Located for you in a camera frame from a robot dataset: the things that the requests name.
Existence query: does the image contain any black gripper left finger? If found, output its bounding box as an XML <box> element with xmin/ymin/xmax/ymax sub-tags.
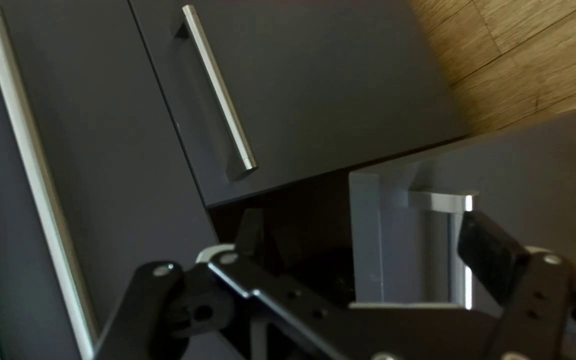
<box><xmin>195</xmin><ymin>206</ymin><xmax>344</xmax><ymax>360</ymax></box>

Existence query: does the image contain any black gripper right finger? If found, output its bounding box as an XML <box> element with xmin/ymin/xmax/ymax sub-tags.
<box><xmin>458</xmin><ymin>212</ymin><xmax>572</xmax><ymax>360</ymax></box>

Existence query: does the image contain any dark grey cabinet door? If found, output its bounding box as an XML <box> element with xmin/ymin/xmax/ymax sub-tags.
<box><xmin>349</xmin><ymin>110</ymin><xmax>576</xmax><ymax>314</ymax></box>
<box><xmin>127</xmin><ymin>0</ymin><xmax>466</xmax><ymax>206</ymax></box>

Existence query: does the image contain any dark grey drawer front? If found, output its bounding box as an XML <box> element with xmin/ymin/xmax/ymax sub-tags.
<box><xmin>0</xmin><ymin>0</ymin><xmax>215</xmax><ymax>360</ymax></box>

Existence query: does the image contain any silver handle left door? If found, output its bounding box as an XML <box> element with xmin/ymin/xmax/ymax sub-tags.
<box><xmin>407</xmin><ymin>189</ymin><xmax>478</xmax><ymax>309</ymax></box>

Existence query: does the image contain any silver bar handle right door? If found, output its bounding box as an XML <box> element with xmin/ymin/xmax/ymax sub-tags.
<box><xmin>182</xmin><ymin>4</ymin><xmax>258</xmax><ymax>171</ymax></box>

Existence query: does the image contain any silver bar handle drawer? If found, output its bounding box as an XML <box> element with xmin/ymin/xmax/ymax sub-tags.
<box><xmin>0</xmin><ymin>7</ymin><xmax>95</xmax><ymax>360</ymax></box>

